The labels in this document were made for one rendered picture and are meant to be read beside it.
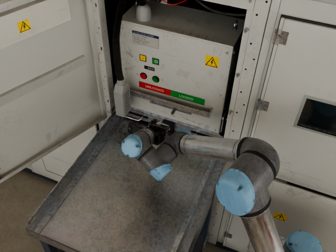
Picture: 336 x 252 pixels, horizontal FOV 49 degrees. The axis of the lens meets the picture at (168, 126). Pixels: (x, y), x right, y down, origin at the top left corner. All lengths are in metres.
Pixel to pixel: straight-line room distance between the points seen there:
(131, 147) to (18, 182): 1.67
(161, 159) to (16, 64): 0.65
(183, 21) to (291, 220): 1.09
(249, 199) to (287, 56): 0.55
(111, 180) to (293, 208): 0.87
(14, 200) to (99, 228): 1.33
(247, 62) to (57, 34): 0.74
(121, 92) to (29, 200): 1.33
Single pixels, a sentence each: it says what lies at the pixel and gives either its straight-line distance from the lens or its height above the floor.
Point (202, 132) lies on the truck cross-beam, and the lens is 1.74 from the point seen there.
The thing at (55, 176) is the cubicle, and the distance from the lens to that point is 2.66.
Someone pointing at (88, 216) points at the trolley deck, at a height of 0.85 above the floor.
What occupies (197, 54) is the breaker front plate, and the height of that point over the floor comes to 1.32.
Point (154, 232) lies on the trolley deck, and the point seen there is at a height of 0.85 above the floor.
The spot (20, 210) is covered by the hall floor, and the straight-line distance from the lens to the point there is 2.71.
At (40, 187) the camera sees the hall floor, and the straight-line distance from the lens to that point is 2.78.
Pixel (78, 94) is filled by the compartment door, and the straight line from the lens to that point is 1.76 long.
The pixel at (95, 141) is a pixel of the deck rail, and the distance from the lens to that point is 1.76.
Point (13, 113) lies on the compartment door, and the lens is 1.62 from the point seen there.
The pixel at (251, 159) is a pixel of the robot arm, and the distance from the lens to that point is 1.05.
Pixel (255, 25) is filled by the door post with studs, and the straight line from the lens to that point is 1.32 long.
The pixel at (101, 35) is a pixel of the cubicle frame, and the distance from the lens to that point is 1.62.
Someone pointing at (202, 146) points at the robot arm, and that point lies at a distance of 1.25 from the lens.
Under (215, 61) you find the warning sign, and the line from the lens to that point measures 1.49.
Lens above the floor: 2.16
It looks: 45 degrees down
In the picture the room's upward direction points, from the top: 1 degrees clockwise
